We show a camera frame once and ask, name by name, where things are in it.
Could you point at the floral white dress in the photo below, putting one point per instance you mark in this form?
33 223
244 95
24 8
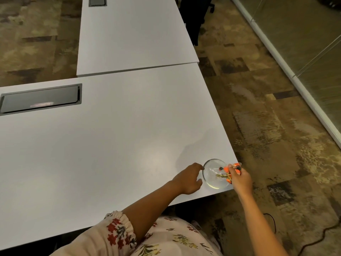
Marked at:
170 239

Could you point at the person's left hand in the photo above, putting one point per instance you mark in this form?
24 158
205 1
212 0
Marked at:
186 179

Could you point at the person's left thumb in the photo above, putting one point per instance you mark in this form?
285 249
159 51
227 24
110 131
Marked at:
198 182

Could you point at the person's right hand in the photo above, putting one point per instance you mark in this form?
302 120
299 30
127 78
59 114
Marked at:
243 182

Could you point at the black office chair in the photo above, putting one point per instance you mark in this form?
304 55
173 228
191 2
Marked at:
195 15

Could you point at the person's right forearm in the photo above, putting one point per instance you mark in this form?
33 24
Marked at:
259 223

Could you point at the person's left forearm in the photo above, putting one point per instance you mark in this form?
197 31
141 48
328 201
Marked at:
151 202

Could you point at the person's right fingers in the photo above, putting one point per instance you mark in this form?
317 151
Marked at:
232 173

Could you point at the clear glass bowl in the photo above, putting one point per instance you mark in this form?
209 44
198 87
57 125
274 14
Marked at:
213 178

